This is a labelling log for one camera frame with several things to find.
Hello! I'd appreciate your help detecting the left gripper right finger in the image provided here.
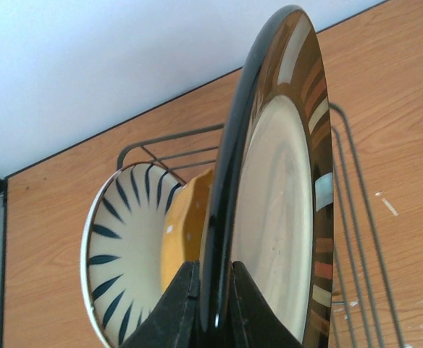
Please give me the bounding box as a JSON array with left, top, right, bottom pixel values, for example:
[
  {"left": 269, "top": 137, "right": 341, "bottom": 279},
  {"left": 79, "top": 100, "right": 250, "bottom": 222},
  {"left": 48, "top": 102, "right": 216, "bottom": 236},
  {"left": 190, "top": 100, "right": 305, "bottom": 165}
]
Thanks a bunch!
[{"left": 229, "top": 261, "right": 302, "bottom": 348}]

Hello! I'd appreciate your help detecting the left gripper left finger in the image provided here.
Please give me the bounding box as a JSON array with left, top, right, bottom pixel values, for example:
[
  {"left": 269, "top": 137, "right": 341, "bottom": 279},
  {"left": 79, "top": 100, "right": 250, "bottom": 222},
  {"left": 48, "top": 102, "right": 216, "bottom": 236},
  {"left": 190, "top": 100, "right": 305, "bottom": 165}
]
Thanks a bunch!
[{"left": 122, "top": 261, "right": 199, "bottom": 348}]

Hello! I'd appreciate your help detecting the white blue striped plate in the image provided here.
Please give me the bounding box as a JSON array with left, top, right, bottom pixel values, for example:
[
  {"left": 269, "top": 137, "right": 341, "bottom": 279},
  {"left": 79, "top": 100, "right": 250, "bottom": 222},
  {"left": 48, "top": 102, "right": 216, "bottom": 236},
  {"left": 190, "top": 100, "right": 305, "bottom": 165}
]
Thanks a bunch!
[{"left": 80, "top": 162, "right": 182, "bottom": 347}]

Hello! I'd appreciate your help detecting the yellow scalloped plate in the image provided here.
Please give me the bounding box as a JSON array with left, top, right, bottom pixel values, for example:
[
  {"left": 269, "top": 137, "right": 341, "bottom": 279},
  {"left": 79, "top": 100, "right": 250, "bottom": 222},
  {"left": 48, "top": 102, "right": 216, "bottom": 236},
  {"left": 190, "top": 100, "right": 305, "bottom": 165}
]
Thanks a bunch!
[{"left": 160, "top": 169, "right": 214, "bottom": 291}]

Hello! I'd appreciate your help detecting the black wire dish rack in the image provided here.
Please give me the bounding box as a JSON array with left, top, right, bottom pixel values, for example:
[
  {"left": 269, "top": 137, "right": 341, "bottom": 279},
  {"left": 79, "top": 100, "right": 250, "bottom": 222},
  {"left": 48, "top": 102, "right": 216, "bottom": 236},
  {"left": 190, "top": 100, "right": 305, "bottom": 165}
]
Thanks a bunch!
[{"left": 116, "top": 103, "right": 406, "bottom": 347}]

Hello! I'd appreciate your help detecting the black bottom plate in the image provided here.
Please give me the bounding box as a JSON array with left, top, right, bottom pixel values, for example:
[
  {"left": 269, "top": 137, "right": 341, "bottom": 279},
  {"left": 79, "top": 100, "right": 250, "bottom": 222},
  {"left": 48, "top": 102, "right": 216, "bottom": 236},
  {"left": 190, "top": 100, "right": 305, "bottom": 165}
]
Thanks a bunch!
[{"left": 197, "top": 5, "right": 334, "bottom": 347}]

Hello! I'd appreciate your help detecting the left black frame post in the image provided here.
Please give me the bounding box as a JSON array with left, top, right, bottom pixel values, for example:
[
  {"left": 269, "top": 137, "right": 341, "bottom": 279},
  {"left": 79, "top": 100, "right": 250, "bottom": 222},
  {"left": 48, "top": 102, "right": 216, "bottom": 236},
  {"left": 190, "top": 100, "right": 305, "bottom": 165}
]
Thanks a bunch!
[{"left": 0, "top": 178, "right": 8, "bottom": 347}]

